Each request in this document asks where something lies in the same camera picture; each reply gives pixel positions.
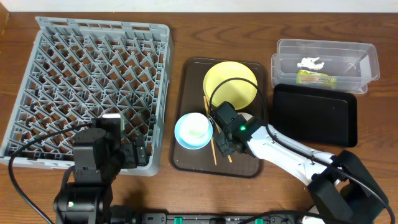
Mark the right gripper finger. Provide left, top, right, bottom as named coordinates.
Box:
left=215, top=134, right=232, bottom=157
left=229, top=139, right=246, bottom=154

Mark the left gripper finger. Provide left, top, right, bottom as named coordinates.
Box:
left=127, top=142, right=137, bottom=159
left=134, top=136, right=149, bottom=166

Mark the white cup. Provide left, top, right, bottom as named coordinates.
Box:
left=180, top=113, right=209, bottom=138

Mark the yellow green snack wrapper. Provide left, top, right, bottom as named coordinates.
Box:
left=296, top=70, right=337, bottom=88

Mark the white tissue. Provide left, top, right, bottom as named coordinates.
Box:
left=297, top=57, right=325, bottom=70

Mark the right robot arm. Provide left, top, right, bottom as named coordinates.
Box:
left=210, top=101, right=388, bottom=223

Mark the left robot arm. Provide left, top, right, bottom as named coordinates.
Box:
left=53, top=113, right=149, bottom=224

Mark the black waste tray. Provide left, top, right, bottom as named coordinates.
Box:
left=272, top=84, right=358, bottom=147

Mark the grey plastic dishwasher rack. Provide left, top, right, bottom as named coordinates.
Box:
left=1, top=17, right=174, bottom=176

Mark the yellow plate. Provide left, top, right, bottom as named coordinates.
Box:
left=203, top=61, right=257, bottom=110

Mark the right wooden chopstick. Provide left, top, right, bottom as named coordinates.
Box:
left=207, top=99, right=233, bottom=163

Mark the wooden chopstick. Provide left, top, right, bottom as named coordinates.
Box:
left=203, top=95, right=217, bottom=166
left=207, top=99, right=233, bottom=163

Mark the left wooden chopstick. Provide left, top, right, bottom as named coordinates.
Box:
left=203, top=95, right=217, bottom=166

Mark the dark brown serving tray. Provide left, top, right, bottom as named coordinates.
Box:
left=169, top=57, right=264, bottom=179

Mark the clear plastic bin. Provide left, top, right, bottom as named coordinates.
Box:
left=271, top=39, right=380, bottom=94

